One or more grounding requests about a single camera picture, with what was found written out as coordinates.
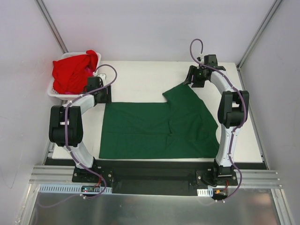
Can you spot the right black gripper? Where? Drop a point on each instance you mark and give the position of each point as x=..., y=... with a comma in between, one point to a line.
x=193, y=76

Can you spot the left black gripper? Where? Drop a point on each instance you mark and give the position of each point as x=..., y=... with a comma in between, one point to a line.
x=108, y=94

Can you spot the green t shirt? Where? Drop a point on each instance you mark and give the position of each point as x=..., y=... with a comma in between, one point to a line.
x=180, y=127

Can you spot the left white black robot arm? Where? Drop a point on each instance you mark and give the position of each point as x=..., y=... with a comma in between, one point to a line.
x=66, y=124

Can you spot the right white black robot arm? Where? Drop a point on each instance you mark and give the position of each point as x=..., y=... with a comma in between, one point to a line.
x=232, y=114

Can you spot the red t shirt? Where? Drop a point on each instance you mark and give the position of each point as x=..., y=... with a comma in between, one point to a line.
x=71, y=74

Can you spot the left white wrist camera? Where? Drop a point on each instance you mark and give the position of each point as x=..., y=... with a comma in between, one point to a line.
x=102, y=76

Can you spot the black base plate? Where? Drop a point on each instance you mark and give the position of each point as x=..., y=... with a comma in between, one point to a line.
x=142, y=177

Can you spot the aluminium rail beam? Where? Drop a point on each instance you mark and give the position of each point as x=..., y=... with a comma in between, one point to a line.
x=246, y=178

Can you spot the left aluminium frame post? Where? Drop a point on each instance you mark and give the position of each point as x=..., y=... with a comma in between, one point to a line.
x=51, y=24

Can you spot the aluminium frame post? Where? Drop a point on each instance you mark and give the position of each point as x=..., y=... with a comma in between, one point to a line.
x=261, y=29
x=51, y=24

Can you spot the left slotted cable duct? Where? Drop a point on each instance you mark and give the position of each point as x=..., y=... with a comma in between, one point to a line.
x=74, y=189

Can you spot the slotted cable duct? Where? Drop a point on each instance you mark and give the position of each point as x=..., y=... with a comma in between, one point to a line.
x=205, y=192
x=74, y=189

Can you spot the right slotted cable duct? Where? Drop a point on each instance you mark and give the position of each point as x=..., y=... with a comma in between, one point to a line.
x=205, y=192

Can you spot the right aluminium frame post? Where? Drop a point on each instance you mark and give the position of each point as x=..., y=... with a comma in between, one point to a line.
x=261, y=29

